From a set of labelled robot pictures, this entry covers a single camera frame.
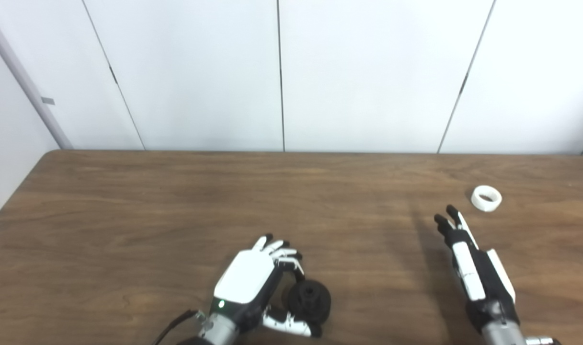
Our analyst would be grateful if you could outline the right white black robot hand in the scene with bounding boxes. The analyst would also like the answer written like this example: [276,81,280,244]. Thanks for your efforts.
[434,205,521,334]

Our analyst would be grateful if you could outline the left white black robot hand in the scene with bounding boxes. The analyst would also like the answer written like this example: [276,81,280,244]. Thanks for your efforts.
[210,234,323,338]

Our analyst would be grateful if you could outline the white ring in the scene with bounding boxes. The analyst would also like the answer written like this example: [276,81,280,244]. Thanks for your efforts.
[471,185,503,212]

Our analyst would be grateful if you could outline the round black part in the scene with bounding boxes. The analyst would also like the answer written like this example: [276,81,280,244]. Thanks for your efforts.
[286,280,332,322]

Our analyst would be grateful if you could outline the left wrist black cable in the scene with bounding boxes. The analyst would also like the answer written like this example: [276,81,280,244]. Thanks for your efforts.
[152,310,201,345]

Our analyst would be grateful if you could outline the grey wall corner trim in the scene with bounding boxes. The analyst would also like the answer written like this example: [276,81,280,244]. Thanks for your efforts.
[0,5,74,150]

